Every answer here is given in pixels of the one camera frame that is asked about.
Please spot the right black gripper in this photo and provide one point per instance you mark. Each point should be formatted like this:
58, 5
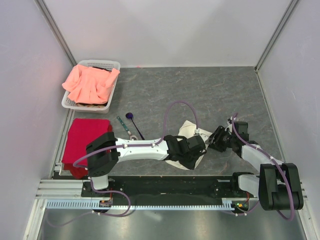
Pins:
216, 145

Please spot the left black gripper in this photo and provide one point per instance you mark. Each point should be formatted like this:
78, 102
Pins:
192, 164

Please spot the white cloth napkin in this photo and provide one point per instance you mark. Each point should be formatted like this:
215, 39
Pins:
188, 130

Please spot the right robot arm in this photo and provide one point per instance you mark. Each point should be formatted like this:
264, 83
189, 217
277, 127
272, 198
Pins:
277, 184

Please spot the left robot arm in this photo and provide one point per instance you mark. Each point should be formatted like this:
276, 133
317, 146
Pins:
107, 150

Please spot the red folded cloth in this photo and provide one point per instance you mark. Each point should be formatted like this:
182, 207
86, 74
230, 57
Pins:
81, 133

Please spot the salmon pink cloth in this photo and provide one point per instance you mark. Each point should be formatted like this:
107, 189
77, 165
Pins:
90, 85

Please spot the white plastic basket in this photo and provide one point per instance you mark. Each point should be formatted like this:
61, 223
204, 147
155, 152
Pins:
99, 109

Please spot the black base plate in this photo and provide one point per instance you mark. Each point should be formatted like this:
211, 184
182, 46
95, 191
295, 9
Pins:
216, 187

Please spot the green handled metal spoon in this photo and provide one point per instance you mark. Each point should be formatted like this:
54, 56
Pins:
131, 136

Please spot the purple handled spoon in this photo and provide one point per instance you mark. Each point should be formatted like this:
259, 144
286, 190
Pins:
130, 116

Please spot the slotted cable duct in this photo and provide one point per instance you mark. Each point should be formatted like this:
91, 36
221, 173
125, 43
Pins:
87, 204

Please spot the right aluminium frame post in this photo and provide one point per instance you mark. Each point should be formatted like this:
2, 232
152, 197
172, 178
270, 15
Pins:
276, 33

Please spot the aluminium frame post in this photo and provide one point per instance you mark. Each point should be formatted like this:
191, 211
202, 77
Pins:
44, 9
276, 33

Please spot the left aluminium frame post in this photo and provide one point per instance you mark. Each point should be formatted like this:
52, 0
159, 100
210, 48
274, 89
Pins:
44, 9

